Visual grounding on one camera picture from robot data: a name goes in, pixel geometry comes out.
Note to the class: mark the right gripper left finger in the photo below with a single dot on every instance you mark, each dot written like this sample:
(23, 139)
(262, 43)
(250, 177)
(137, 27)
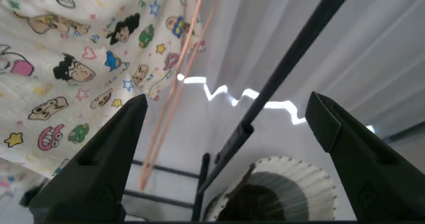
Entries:
(99, 171)

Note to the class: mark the pink clothes hanger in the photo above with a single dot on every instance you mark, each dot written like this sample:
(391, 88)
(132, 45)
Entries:
(143, 179)

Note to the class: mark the white laundry basket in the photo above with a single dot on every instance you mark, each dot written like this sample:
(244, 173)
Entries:
(308, 187)

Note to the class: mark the white curtain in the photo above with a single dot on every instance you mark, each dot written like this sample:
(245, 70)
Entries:
(365, 51)

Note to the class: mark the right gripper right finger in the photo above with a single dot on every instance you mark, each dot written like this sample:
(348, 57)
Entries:
(375, 171)

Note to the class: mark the black clothes rack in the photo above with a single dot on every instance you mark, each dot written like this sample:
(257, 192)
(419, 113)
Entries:
(285, 67)

